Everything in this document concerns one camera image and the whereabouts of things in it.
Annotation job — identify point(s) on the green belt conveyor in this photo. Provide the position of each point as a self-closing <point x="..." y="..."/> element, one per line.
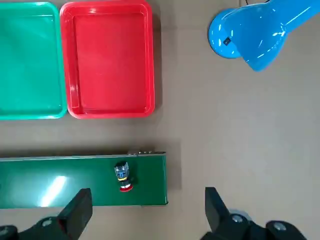
<point x="75" y="182"/>

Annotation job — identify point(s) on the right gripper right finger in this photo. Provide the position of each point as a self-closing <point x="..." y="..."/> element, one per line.
<point x="225" y="225"/>

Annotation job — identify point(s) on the blue desk lamp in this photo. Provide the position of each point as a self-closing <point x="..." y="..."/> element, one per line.
<point x="250" y="37"/>

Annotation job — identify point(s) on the red plastic tray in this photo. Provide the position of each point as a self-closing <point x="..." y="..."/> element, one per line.
<point x="107" y="62"/>

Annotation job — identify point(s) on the large green plastic tray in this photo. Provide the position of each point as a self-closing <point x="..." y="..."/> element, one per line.
<point x="27" y="62"/>

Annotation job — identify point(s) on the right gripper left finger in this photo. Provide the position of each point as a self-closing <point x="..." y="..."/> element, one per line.
<point x="67" y="222"/>

